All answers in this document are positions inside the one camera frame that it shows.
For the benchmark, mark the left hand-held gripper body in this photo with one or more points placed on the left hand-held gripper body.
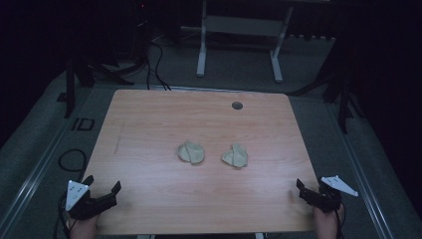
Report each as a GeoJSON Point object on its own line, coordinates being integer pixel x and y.
{"type": "Point", "coordinates": [75, 195]}

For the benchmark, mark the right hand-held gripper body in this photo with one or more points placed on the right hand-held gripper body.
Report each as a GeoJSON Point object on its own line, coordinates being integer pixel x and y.
{"type": "Point", "coordinates": [328, 200]}

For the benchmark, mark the beige sock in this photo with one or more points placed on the beige sock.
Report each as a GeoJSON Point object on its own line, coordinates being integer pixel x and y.
{"type": "Point", "coordinates": [192, 152]}
{"type": "Point", "coordinates": [237, 156]}

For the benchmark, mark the person's right hand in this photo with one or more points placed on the person's right hand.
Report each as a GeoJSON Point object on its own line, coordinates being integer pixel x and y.
{"type": "Point", "coordinates": [326, 225]}

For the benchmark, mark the person's left hand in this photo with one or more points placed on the person's left hand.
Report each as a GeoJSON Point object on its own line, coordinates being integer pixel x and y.
{"type": "Point", "coordinates": [83, 229]}

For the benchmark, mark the wooden table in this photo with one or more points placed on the wooden table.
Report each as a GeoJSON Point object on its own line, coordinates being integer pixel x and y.
{"type": "Point", "coordinates": [166, 119]}

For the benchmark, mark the black metal stand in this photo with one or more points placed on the black metal stand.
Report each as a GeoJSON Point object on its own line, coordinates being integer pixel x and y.
{"type": "Point", "coordinates": [69, 89]}
{"type": "Point", "coordinates": [343, 99]}

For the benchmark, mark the round table grommet hole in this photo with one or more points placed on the round table grommet hole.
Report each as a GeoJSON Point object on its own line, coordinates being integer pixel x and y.
{"type": "Point", "coordinates": [237, 105]}

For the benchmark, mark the dark equipment with red light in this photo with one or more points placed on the dark equipment with red light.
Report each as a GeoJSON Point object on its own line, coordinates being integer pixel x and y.
{"type": "Point", "coordinates": [142, 30]}

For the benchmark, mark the metal floor rail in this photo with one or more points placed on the metal floor rail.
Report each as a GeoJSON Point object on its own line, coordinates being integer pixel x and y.
{"type": "Point", "coordinates": [33, 179]}
{"type": "Point", "coordinates": [365, 186]}

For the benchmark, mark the white desk frame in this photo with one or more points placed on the white desk frame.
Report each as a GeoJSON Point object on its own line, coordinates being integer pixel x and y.
{"type": "Point", "coordinates": [239, 26]}

